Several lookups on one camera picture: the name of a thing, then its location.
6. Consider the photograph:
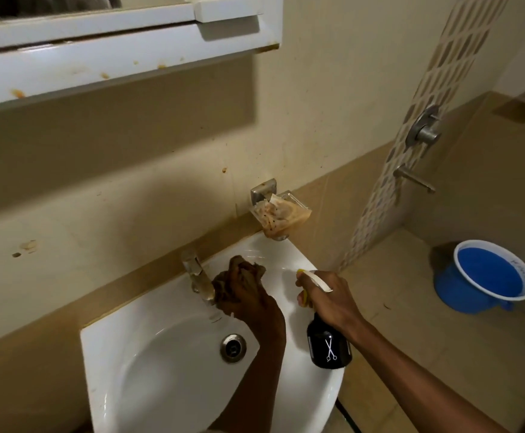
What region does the person's right hand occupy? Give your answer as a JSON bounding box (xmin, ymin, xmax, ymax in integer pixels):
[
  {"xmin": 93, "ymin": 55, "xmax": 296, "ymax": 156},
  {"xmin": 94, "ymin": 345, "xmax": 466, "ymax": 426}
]
[{"xmin": 296, "ymin": 270, "xmax": 368, "ymax": 341}]

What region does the person's left hand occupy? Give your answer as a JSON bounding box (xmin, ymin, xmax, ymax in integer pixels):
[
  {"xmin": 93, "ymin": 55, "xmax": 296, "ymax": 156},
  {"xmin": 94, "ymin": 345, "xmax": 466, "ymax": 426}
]
[{"xmin": 213, "ymin": 256, "xmax": 287, "ymax": 344}]

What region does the brown cleaning cloth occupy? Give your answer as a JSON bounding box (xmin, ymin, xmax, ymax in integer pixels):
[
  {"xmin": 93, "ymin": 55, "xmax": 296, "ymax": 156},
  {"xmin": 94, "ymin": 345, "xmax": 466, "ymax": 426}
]
[{"xmin": 211, "ymin": 255, "xmax": 267, "ymax": 317}]

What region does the black spray bottle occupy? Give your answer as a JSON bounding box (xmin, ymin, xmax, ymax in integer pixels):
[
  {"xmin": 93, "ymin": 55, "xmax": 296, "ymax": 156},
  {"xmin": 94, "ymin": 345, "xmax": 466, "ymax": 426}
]
[{"xmin": 296, "ymin": 269, "xmax": 353, "ymax": 370}]

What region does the person's left forearm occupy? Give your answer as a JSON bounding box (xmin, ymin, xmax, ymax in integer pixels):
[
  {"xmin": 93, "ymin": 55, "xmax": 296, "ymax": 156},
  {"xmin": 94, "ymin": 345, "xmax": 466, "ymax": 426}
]
[{"xmin": 207, "ymin": 328, "xmax": 287, "ymax": 433}]

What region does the person's right forearm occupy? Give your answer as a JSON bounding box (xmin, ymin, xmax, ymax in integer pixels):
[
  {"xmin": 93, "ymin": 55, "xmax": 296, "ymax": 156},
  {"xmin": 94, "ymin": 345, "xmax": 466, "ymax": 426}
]
[{"xmin": 349, "ymin": 321, "xmax": 512, "ymax": 433}]

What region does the metal sink faucet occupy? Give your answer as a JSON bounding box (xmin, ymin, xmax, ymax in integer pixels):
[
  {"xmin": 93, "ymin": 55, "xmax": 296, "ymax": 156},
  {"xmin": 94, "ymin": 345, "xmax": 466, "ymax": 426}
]
[{"xmin": 181, "ymin": 249, "xmax": 219, "ymax": 307}]

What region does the metal sink drain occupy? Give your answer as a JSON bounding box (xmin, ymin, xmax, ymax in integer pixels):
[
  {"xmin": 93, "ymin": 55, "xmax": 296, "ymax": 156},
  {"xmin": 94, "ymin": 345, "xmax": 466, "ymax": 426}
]
[{"xmin": 219, "ymin": 334, "xmax": 248, "ymax": 364}]

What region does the white ceramic sink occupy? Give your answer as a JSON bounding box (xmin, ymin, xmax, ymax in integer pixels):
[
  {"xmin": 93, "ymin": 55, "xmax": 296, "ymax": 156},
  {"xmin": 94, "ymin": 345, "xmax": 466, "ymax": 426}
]
[{"xmin": 80, "ymin": 230, "xmax": 345, "ymax": 433}]

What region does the blue plastic bucket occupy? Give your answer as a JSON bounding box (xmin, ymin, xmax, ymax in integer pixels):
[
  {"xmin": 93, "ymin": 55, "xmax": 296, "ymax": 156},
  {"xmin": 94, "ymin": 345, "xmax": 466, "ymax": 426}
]
[{"xmin": 433, "ymin": 240, "xmax": 525, "ymax": 315}]

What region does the metal shower mixer knob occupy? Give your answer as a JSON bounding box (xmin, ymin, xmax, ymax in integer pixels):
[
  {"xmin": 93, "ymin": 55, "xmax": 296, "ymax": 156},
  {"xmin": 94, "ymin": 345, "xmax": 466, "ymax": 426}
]
[{"xmin": 405, "ymin": 104, "xmax": 442, "ymax": 149}]

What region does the white mirror cabinet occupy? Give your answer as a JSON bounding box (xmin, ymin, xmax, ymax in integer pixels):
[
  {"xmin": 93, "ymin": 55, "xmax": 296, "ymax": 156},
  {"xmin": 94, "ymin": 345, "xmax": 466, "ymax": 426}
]
[{"xmin": 0, "ymin": 0, "xmax": 285, "ymax": 115}]

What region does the stained wall soap dish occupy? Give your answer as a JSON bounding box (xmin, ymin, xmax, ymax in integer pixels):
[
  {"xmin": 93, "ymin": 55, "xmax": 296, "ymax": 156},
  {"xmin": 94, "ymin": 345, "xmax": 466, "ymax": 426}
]
[{"xmin": 250, "ymin": 178, "xmax": 313, "ymax": 242}]

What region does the black hose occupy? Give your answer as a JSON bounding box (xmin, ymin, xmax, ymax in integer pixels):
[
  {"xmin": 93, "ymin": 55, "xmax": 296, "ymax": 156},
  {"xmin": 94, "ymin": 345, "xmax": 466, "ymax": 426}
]
[{"xmin": 334, "ymin": 398, "xmax": 363, "ymax": 433}]

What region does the metal wall tap spout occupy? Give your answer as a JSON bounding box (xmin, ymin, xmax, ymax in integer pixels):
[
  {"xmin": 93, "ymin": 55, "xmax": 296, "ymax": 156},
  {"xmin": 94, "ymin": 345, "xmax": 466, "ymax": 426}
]
[{"xmin": 392, "ymin": 164, "xmax": 437, "ymax": 195}]

